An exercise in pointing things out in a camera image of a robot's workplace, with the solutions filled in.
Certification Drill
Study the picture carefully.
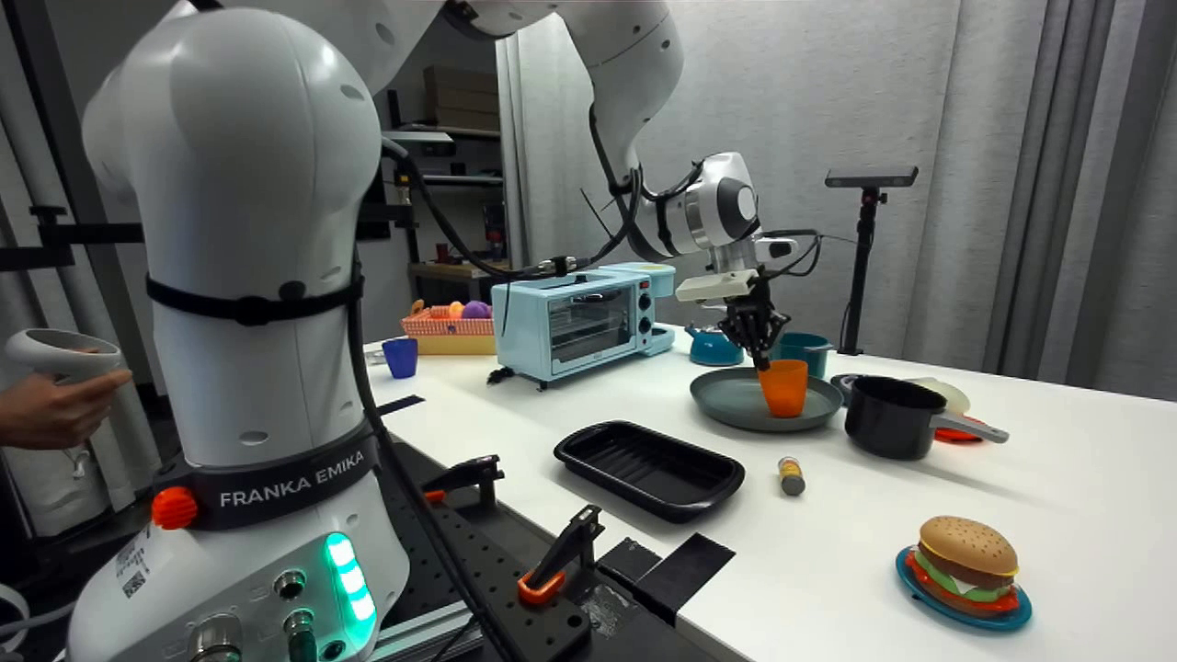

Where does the toy hamburger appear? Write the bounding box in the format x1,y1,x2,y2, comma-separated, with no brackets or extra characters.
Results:
911,512,1021,608

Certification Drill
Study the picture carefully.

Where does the aluminium extrusion rail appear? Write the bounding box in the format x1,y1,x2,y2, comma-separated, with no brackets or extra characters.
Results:
370,597,495,662

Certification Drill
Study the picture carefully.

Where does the grey curtain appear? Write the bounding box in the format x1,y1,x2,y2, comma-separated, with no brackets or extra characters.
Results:
905,0,1177,403

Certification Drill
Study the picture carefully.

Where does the pink toy box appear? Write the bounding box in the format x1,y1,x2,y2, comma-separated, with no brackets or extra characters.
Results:
399,299,499,361

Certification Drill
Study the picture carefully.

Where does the blue cup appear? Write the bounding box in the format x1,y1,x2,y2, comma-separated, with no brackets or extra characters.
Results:
379,334,424,382

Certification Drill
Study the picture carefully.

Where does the small red plate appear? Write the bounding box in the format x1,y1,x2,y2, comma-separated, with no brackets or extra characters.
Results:
929,418,984,449

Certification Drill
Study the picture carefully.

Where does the black pot with grey handle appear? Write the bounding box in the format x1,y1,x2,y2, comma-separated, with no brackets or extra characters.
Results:
842,376,1012,464

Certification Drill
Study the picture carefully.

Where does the small teal kettle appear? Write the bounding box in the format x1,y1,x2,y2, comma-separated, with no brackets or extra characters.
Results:
684,322,751,370

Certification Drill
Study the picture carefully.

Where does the person's hand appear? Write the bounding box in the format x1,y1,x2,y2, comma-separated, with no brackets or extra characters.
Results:
0,364,137,451

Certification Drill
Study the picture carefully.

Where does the small teal saucer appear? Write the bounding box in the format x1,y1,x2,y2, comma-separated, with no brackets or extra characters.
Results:
894,545,1037,636

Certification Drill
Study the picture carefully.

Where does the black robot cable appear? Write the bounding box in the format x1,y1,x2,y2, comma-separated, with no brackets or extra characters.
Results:
387,105,692,284

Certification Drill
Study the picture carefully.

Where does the black perforated mounting table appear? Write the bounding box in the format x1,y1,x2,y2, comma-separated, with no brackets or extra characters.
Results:
365,431,753,662

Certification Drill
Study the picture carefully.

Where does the black rectangular ridged tray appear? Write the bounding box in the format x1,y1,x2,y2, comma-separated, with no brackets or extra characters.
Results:
550,418,751,527

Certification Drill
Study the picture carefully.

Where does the white handheld controller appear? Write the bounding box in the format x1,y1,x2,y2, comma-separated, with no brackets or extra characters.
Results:
0,322,129,384

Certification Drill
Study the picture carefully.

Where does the black table bracket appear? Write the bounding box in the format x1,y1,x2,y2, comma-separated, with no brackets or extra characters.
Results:
596,530,740,624
370,389,428,418

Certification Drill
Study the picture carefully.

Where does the light blue toaster oven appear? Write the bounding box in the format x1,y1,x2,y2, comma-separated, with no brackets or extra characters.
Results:
490,258,680,389

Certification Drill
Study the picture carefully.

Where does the black clamp with orange grip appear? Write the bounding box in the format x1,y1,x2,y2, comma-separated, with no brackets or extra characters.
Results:
409,451,511,516
513,500,612,614

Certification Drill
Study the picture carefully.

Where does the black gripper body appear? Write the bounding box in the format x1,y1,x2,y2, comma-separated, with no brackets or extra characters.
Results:
718,289,792,348

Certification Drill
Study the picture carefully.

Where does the grey round plate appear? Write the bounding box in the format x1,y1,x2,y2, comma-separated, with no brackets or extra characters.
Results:
686,364,849,437

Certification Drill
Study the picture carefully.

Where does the dark storage shelf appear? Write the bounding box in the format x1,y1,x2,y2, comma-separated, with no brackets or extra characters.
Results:
379,60,513,310

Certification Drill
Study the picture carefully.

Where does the black stand with flat top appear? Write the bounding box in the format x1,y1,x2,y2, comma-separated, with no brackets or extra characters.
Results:
821,164,922,361

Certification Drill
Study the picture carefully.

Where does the orange plastic cup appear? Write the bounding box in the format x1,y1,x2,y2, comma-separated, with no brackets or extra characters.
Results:
753,357,813,424

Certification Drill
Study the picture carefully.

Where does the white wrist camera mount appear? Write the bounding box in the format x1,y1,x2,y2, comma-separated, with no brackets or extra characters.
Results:
674,267,753,310

